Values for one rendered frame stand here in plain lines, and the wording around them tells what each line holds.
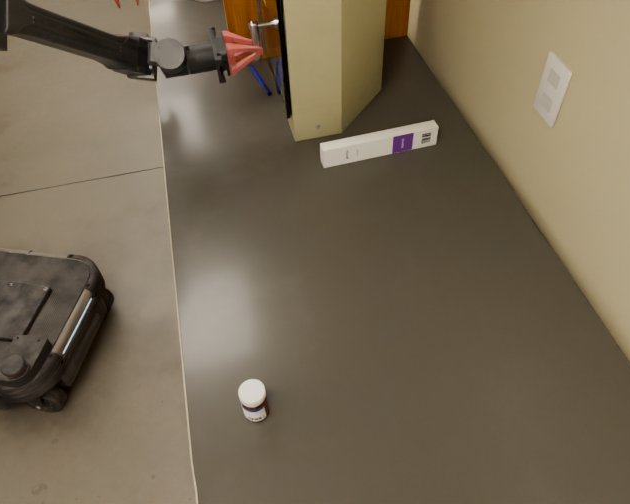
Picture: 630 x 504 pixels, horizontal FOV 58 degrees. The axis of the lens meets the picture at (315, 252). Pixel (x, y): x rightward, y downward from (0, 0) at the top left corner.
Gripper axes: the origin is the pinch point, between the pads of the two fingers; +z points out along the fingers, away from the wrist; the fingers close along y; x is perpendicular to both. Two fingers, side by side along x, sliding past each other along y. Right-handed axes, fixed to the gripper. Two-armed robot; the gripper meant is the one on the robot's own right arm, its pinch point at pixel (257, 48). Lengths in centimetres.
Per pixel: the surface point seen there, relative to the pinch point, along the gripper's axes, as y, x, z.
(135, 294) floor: 18, 118, -57
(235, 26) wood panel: 29.0, 15.2, -2.2
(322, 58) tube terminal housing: -6.1, 0.1, 12.2
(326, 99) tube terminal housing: -7.6, 9.9, 12.7
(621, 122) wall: -48, -14, 49
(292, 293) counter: -50, 13, -4
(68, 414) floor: -27, 111, -80
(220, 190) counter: -20.6, 17.6, -13.5
